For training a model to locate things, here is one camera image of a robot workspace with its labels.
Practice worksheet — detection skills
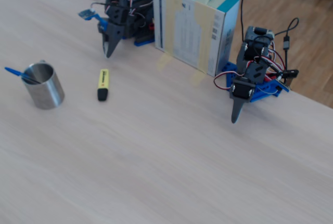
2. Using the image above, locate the grey camera-carrying gripper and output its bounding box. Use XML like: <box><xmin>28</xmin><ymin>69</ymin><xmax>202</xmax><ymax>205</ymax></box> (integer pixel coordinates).
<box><xmin>97</xmin><ymin>21</ymin><xmax>125</xmax><ymax>59</ymax></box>

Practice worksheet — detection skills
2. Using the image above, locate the camera-less gripper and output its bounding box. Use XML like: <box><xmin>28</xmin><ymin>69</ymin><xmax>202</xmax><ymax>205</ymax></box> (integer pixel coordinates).
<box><xmin>229</xmin><ymin>78</ymin><xmax>256</xmax><ymax>124</ymax></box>

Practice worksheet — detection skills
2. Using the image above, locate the yellow highlighter with black cap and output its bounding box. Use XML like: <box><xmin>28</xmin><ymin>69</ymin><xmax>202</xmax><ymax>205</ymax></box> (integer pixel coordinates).
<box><xmin>97</xmin><ymin>68</ymin><xmax>110</xmax><ymax>102</ymax></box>

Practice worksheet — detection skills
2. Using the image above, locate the silver metal cup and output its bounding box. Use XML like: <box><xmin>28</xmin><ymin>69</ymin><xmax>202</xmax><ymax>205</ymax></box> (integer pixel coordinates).
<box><xmin>22</xmin><ymin>59</ymin><xmax>65</xmax><ymax>110</ymax></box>

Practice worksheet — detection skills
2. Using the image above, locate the blue ballpoint pen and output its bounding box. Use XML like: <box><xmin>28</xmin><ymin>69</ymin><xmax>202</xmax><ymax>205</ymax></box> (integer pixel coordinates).
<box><xmin>4</xmin><ymin>67</ymin><xmax>41</xmax><ymax>84</ymax></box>

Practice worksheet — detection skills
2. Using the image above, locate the beige motor controller board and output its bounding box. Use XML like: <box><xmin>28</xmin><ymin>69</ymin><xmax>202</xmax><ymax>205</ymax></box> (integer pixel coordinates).
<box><xmin>275</xmin><ymin>75</ymin><xmax>293</xmax><ymax>92</ymax></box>

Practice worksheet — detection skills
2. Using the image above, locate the yellow masking tape strip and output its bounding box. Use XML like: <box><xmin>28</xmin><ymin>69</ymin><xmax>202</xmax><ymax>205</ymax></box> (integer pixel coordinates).
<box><xmin>190</xmin><ymin>0</ymin><xmax>219</xmax><ymax>86</ymax></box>
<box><xmin>156</xmin><ymin>0</ymin><xmax>187</xmax><ymax>72</ymax></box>

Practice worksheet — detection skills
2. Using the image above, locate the white teal cardboard box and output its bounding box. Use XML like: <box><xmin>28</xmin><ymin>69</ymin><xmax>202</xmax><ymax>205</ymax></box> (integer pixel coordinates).
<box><xmin>152</xmin><ymin>0</ymin><xmax>241</xmax><ymax>78</ymax></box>

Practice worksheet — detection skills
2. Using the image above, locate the perforated blue base plate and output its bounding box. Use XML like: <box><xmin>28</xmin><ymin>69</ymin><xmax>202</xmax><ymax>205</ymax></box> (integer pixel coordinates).
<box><xmin>225</xmin><ymin>61</ymin><xmax>290</xmax><ymax>103</ymax></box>

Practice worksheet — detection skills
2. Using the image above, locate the small blue base plate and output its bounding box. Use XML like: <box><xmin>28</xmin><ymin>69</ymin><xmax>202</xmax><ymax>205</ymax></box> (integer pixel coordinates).
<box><xmin>134</xmin><ymin>38</ymin><xmax>155</xmax><ymax>47</ymax></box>

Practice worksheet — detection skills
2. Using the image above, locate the red white servo wire loop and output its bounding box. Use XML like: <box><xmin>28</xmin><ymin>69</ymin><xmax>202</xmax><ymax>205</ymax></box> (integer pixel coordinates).
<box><xmin>213</xmin><ymin>71</ymin><xmax>236</xmax><ymax>91</ymax></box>

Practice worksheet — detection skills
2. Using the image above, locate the wrist camera board blue mount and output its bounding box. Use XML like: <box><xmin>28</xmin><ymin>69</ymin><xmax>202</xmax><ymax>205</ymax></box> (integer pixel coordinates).
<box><xmin>78</xmin><ymin>8</ymin><xmax>108</xmax><ymax>31</ymax></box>

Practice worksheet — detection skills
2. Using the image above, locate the thin black camera cable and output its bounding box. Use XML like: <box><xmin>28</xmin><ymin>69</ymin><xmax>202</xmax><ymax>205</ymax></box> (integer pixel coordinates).
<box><xmin>90</xmin><ymin>2</ymin><xmax>131</xmax><ymax>10</ymax></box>

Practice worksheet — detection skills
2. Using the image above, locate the grey camera-less robot arm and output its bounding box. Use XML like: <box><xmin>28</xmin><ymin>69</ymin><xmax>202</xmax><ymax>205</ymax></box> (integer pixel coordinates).
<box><xmin>235</xmin><ymin>25</ymin><xmax>286</xmax><ymax>83</ymax></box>

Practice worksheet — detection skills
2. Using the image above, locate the looped black adapter cable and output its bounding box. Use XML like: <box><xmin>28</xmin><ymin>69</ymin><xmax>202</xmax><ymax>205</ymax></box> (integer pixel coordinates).
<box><xmin>274</xmin><ymin>17</ymin><xmax>300</xmax><ymax>78</ymax></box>

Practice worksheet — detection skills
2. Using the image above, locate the long black cable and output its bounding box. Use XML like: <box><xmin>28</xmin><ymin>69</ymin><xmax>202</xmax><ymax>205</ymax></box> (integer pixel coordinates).
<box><xmin>235</xmin><ymin>0</ymin><xmax>247</xmax><ymax>43</ymax></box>

